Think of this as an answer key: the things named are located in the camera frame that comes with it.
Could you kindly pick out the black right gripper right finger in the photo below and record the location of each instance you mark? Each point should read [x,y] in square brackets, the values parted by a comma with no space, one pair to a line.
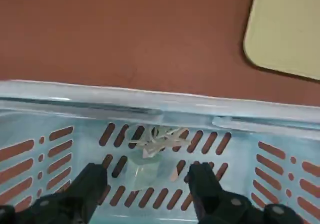
[207,191]

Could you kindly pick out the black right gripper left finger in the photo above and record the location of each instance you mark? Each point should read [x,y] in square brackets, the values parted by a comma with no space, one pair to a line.
[82,194]

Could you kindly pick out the blue plastic basket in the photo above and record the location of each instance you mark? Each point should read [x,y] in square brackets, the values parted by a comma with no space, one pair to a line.
[50,104]

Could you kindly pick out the green plastic tray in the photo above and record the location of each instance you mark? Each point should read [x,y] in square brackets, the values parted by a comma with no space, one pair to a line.
[287,34]

